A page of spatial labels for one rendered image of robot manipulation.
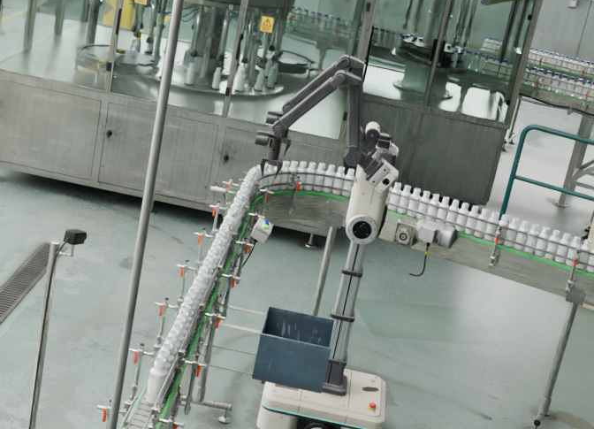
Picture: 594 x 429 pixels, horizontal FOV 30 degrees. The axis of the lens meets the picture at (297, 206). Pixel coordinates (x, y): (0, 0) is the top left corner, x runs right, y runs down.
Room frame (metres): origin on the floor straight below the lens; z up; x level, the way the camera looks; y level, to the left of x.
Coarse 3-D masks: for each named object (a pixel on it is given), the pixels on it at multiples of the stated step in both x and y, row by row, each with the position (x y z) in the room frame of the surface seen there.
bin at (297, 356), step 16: (208, 320) 4.39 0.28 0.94; (272, 320) 4.64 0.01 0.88; (288, 320) 4.64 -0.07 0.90; (304, 320) 4.64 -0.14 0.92; (320, 320) 4.64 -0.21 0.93; (272, 336) 4.34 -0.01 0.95; (288, 336) 4.64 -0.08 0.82; (304, 336) 4.64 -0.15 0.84; (320, 336) 4.64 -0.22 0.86; (272, 352) 4.34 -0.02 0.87; (288, 352) 4.34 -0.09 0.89; (304, 352) 4.34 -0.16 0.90; (320, 352) 4.33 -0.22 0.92; (224, 368) 4.40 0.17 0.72; (256, 368) 4.34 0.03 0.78; (272, 368) 4.34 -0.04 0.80; (288, 368) 4.34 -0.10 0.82; (304, 368) 4.34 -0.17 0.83; (320, 368) 4.33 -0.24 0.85; (288, 384) 4.34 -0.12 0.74; (304, 384) 4.34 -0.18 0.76; (320, 384) 4.33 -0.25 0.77
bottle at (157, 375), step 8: (160, 360) 3.51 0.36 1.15; (152, 368) 3.49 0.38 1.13; (160, 368) 3.48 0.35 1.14; (152, 376) 3.47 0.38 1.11; (160, 376) 3.47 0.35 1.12; (152, 384) 3.47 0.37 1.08; (160, 384) 3.47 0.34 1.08; (152, 392) 3.47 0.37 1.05; (152, 400) 3.46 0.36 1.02; (160, 400) 3.48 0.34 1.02
